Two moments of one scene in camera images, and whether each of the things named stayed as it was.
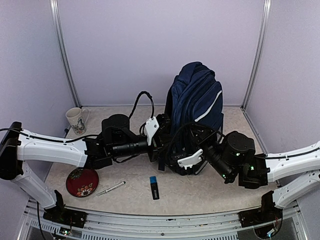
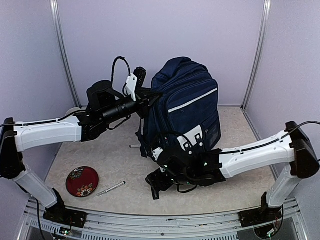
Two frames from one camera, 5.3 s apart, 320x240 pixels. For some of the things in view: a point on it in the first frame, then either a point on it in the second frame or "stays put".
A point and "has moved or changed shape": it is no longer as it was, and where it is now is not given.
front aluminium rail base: [211, 226] stays put
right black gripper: [205, 134] -> [155, 180]
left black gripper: [158, 144] -> [143, 95]
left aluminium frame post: [55, 21] stays put
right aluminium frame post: [264, 28] stays put
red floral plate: [81, 182] stays put
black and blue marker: [154, 187] stays put
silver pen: [111, 188] stays put
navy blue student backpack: [194, 113] has moved or changed shape
